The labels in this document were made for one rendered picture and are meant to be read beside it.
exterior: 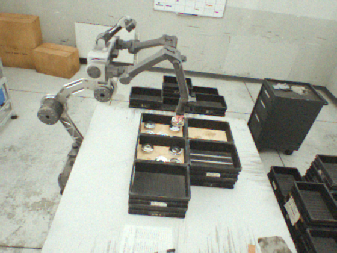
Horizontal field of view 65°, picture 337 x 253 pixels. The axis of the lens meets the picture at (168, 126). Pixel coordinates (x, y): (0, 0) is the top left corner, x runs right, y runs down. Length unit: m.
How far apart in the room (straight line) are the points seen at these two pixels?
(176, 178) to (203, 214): 0.31
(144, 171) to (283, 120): 2.05
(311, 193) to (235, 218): 1.01
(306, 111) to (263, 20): 2.16
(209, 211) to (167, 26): 3.58
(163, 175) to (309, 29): 4.21
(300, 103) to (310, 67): 2.50
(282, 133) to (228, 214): 1.82
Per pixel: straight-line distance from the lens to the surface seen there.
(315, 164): 3.18
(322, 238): 2.72
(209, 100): 3.57
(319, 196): 2.87
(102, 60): 1.89
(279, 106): 3.35
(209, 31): 5.00
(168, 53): 1.66
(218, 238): 1.92
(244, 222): 2.06
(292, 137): 3.72
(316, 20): 5.52
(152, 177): 1.96
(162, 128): 2.39
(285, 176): 3.22
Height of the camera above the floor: 2.30
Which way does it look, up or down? 37 degrees down
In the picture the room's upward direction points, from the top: 9 degrees clockwise
